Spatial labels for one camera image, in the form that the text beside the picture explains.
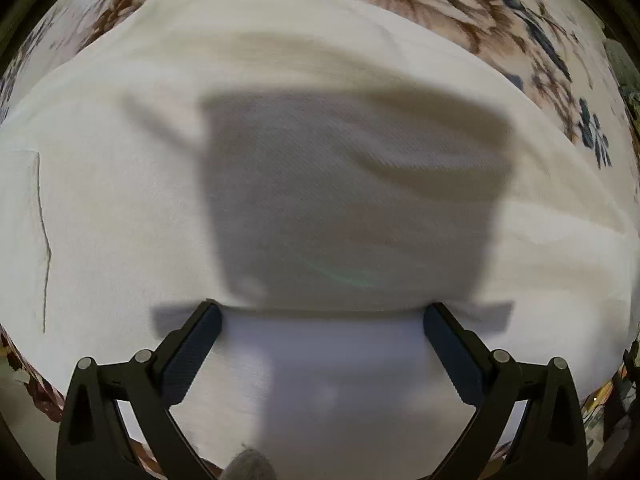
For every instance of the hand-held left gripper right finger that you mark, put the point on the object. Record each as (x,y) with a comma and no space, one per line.
(452,352)

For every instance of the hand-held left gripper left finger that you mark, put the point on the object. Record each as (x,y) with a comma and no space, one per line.
(192,349)

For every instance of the white pants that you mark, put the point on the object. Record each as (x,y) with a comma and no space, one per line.
(320,200)

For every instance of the floral printed blanket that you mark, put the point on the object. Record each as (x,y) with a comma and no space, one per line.
(505,15)

